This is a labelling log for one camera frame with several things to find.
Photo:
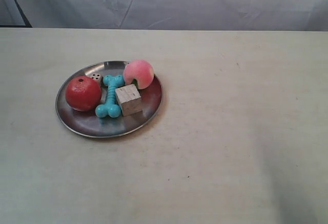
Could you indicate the pale wooden cube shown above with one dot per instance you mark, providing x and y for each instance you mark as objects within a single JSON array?
[{"x": 129, "y": 99}]

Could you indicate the pink peach toy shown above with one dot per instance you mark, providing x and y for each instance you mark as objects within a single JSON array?
[{"x": 138, "y": 72}]

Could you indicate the teal bone toy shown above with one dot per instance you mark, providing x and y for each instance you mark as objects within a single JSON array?
[{"x": 110, "y": 107}]

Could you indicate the small white die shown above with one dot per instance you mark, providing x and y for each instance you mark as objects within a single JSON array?
[{"x": 97, "y": 77}]

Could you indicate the red apple toy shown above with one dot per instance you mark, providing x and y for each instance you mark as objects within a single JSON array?
[{"x": 83, "y": 93}]

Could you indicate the large round metal plate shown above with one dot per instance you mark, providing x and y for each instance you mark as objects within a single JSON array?
[{"x": 88, "y": 125}]

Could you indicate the white backdrop cloth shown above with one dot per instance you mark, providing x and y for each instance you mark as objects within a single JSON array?
[{"x": 300, "y": 15}]

